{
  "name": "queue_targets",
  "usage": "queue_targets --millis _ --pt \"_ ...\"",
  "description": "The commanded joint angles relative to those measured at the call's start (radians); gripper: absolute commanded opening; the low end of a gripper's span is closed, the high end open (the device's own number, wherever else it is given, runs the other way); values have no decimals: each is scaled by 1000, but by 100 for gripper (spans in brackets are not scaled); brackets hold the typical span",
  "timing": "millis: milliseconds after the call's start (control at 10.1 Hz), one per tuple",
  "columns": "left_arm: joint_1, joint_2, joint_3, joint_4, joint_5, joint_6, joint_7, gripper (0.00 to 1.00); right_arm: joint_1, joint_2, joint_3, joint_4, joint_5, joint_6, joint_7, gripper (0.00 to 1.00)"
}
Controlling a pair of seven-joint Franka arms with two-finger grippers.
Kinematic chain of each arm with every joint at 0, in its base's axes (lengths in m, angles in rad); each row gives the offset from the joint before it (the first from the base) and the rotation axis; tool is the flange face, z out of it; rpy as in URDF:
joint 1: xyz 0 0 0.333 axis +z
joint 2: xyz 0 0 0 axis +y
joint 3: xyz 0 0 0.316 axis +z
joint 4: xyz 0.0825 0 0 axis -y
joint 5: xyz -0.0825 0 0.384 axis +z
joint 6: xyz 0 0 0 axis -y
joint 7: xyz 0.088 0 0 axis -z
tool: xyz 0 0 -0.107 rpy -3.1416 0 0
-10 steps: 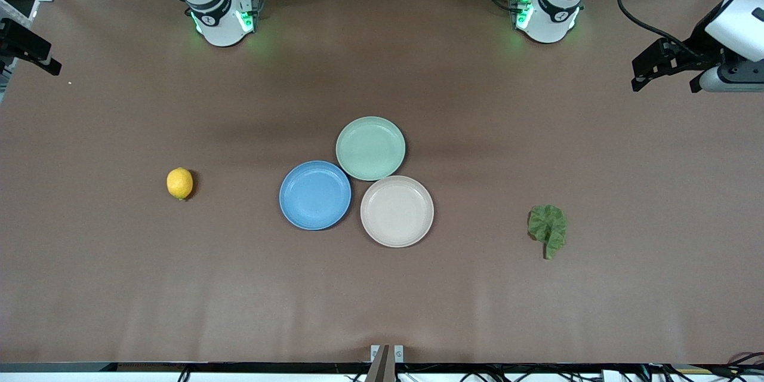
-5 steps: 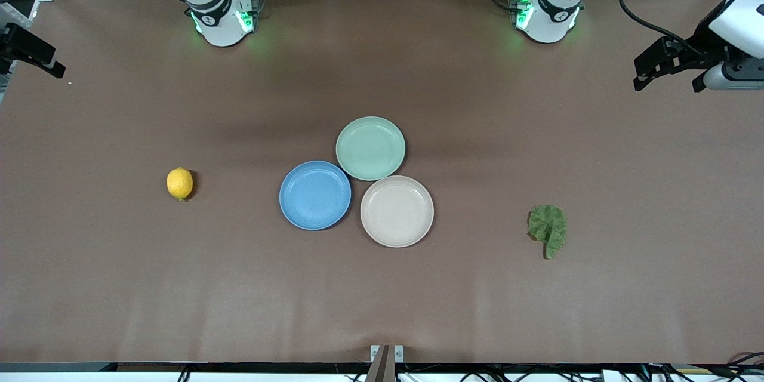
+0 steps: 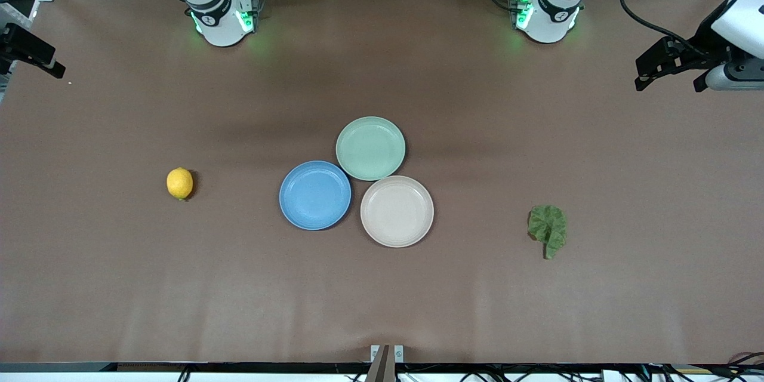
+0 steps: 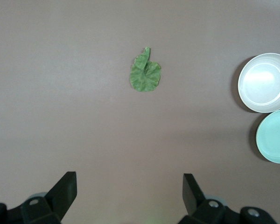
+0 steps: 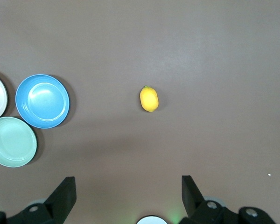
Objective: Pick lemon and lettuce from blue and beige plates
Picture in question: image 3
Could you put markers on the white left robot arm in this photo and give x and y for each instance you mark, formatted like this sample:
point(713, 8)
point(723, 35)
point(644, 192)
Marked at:
point(549, 12)

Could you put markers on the beige round plate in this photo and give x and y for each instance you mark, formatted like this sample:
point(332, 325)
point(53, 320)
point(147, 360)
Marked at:
point(397, 211)

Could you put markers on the blue round plate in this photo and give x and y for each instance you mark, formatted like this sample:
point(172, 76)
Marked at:
point(315, 194)

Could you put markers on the light green round plate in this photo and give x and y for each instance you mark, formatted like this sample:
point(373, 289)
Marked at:
point(370, 148)

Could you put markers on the yellow lemon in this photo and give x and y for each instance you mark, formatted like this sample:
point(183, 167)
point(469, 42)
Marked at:
point(179, 183)

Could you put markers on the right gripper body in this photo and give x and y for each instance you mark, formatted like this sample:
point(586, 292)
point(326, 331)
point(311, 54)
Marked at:
point(24, 46)

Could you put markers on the metal mounting bracket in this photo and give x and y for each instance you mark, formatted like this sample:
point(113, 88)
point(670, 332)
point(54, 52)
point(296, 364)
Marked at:
point(382, 367)

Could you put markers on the green lettuce leaf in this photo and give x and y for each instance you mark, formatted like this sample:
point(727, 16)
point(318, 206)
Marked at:
point(546, 224)

